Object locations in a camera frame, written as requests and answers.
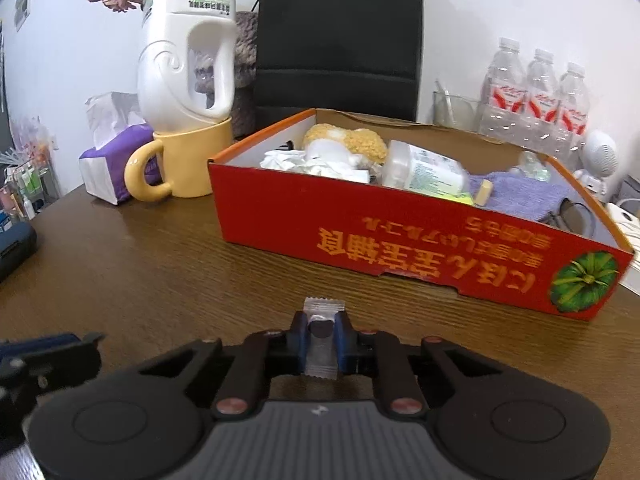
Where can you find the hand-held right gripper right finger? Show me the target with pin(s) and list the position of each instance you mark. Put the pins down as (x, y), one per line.
(345, 346)

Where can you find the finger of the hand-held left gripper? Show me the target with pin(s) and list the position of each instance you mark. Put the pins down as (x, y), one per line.
(50, 344)

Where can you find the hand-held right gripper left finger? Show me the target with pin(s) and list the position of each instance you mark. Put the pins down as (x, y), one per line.
(300, 342)

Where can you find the clear sachet with dark disc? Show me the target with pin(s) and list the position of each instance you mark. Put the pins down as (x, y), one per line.
(320, 330)

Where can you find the red cardboard box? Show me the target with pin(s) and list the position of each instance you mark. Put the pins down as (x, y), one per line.
(400, 255)

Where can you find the white tissue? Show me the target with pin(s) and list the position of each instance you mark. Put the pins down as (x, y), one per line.
(300, 162)

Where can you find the plastic bottle with white label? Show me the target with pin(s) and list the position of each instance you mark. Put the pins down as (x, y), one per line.
(425, 170)

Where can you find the yellow block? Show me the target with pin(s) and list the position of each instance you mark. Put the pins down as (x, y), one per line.
(482, 192)

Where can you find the purple cloth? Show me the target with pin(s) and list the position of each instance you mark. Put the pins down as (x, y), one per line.
(525, 195)

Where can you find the shelf of colourful small items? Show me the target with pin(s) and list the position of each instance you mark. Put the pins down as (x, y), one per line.
(22, 175)

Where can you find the glass container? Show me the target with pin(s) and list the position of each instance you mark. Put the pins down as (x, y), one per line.
(467, 110)

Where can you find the dark blue case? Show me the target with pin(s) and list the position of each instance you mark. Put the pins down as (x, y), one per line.
(15, 250)

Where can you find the purple tissue pack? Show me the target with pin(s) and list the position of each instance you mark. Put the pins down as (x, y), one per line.
(115, 160)

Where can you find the yellow and white plush toy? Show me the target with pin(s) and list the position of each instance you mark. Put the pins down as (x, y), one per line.
(345, 145)

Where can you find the yellow mug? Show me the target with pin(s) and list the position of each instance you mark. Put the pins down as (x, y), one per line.
(195, 165)

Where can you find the black glasses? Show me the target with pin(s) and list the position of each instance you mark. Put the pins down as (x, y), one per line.
(570, 217)

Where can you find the clear plastic wrapper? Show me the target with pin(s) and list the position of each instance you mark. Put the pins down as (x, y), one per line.
(532, 165)

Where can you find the metal spoon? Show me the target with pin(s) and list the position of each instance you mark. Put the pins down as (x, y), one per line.
(446, 102)

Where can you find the brown fuzzy cloth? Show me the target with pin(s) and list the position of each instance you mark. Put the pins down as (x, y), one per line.
(246, 60)

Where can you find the clear water bottle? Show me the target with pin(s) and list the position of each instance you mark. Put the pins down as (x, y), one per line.
(502, 95)
(542, 105)
(572, 115)

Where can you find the black paper bag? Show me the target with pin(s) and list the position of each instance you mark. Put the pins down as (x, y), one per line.
(335, 40)

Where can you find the white detergent bottle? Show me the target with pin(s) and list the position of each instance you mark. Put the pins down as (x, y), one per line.
(165, 60)

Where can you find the white power strip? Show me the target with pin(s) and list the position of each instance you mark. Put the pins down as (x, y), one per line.
(627, 220)

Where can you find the white robot speaker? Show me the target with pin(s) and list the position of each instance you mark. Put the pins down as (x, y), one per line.
(600, 157)

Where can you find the small grey box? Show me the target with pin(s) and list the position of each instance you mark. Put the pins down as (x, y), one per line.
(630, 189)

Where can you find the wall picture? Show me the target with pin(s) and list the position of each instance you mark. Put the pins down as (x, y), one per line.
(22, 2)

